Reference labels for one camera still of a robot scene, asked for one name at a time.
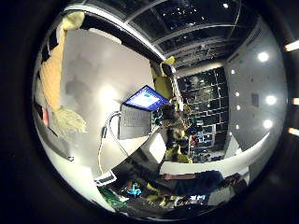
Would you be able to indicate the yellow corn plush toy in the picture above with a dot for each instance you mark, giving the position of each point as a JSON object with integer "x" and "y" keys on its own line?
{"x": 53, "y": 74}

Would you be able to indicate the open black laptop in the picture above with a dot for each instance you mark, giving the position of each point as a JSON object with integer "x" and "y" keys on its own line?
{"x": 137, "y": 115}

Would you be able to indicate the green plastic bag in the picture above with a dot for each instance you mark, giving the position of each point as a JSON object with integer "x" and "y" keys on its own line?
{"x": 113, "y": 197}

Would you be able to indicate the blue toy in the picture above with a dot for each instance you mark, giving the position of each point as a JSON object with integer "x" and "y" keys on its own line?
{"x": 134, "y": 189}

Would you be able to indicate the white box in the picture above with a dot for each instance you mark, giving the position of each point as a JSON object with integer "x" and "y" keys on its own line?
{"x": 157, "y": 147}

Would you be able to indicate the yellow-green chair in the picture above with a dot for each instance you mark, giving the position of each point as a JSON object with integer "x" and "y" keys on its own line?
{"x": 163, "y": 84}

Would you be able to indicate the person in dark shirt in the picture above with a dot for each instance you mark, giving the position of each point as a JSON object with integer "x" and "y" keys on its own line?
{"x": 193, "y": 183}

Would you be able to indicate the dark storage shelf rack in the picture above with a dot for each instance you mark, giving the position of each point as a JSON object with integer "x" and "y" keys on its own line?
{"x": 205, "y": 112}

